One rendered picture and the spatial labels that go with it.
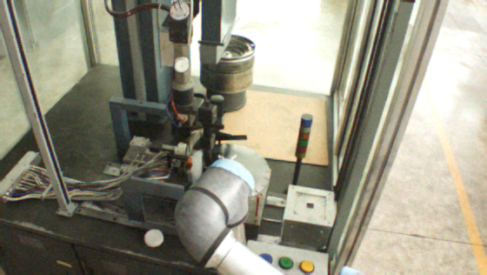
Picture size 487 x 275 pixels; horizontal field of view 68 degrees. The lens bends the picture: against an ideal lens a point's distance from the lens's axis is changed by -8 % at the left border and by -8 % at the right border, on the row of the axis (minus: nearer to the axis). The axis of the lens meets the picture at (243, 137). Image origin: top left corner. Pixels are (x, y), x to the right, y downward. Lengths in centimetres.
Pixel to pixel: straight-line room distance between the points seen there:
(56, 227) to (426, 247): 219
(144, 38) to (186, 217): 124
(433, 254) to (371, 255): 43
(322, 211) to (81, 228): 95
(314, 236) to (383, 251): 118
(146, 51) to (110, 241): 90
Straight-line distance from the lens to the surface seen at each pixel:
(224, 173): 89
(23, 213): 183
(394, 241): 274
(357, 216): 116
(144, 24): 189
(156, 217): 164
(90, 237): 164
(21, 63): 135
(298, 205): 151
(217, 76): 204
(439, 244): 286
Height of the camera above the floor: 200
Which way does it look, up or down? 38 degrees down
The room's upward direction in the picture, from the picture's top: 4 degrees clockwise
